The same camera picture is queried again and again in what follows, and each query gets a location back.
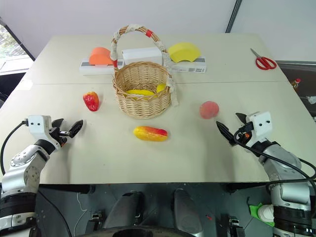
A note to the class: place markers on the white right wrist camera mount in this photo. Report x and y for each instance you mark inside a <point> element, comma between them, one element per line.
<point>261,124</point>

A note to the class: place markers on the yellow foam block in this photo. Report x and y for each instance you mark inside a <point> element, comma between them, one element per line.
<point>184,51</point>

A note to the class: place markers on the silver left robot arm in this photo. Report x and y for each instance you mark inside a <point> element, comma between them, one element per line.
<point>27,172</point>

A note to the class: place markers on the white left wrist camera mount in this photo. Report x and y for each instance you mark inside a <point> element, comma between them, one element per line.
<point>39,127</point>

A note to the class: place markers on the black vertical post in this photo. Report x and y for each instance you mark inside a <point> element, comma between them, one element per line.
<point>233,16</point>

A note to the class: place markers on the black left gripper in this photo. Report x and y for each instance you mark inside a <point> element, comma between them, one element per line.
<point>59,137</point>

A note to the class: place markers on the long white box grey stripe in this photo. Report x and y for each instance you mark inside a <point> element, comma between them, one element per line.
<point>95,69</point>

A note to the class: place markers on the bottle with red cap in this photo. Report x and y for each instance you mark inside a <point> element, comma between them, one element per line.
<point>296,83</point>

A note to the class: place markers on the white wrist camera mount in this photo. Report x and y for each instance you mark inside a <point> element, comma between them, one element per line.
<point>261,124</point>
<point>39,127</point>

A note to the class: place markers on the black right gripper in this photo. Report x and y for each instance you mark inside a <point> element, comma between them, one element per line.
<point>243,139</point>

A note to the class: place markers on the red strawberry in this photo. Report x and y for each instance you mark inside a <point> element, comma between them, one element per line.
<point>91,101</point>

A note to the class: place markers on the orange foam block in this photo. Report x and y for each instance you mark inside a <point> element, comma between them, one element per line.
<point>100,56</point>

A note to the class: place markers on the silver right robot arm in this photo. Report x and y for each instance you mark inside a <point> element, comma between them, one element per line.
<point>286,168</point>

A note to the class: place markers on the short white box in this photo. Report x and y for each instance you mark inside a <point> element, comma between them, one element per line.
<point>142,56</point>

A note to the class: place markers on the yellow and red mango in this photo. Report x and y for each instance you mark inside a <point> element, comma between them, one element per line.
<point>150,133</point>

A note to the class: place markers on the yellow banana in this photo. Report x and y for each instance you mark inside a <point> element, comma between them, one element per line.
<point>139,93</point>

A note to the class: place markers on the green and white object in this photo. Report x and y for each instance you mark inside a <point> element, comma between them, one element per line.
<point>261,213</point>

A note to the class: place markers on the pink peach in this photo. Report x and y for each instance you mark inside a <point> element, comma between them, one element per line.
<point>209,109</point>

